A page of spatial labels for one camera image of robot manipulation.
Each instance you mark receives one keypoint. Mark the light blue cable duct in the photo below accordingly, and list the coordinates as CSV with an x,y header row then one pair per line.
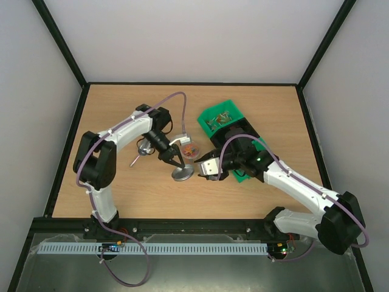
x,y
155,249

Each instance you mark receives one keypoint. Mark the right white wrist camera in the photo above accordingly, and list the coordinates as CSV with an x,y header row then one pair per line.
x,y
209,167

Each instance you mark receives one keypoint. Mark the green candy bin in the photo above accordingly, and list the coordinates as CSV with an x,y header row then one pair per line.
x,y
251,161
219,116

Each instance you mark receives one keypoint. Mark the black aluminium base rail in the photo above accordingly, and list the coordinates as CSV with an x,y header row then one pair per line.
x,y
258,229

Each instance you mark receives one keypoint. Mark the black candy bin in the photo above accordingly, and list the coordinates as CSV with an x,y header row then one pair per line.
x,y
241,126

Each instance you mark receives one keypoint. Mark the silver metal scoop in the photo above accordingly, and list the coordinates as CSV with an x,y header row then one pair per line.
x,y
144,148

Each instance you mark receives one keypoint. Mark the silver metal jar lid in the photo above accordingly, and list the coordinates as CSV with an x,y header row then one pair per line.
x,y
182,174

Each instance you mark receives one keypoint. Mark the clear glass jar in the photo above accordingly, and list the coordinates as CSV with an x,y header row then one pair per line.
x,y
190,150

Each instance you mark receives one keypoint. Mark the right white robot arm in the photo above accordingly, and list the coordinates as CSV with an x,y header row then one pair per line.
x,y
334,219

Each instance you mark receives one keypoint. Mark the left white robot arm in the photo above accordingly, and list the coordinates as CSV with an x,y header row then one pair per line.
x,y
95,164

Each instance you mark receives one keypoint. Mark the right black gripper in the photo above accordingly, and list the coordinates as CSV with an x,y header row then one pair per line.
x,y
220,165

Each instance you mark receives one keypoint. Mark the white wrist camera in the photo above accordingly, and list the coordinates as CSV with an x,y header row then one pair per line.
x,y
209,167
182,139

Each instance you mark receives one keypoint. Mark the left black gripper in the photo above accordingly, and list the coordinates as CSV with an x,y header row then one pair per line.
x,y
167,155

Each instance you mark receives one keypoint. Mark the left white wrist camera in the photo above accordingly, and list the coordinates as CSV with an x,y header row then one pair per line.
x,y
182,139

